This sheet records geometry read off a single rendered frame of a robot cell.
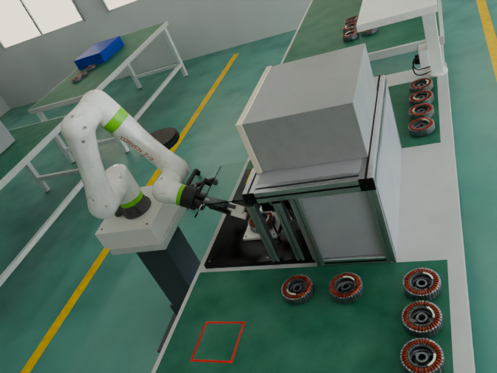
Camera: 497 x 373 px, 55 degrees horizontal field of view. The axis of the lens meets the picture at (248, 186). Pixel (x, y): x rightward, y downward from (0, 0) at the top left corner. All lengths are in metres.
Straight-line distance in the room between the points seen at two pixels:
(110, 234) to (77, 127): 0.66
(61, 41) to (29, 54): 0.74
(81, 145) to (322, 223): 0.96
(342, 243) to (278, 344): 0.40
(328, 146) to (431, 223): 0.50
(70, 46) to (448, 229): 7.15
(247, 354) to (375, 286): 0.47
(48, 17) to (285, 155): 6.89
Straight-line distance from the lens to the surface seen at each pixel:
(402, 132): 2.33
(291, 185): 1.55
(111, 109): 2.03
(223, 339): 1.71
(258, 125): 1.56
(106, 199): 2.13
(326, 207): 1.58
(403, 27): 3.47
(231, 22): 6.87
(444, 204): 1.89
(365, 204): 1.55
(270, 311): 1.70
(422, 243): 1.76
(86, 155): 1.98
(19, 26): 8.64
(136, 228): 2.28
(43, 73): 8.85
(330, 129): 1.52
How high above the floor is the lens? 1.98
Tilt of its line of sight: 32 degrees down
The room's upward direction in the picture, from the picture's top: 25 degrees counter-clockwise
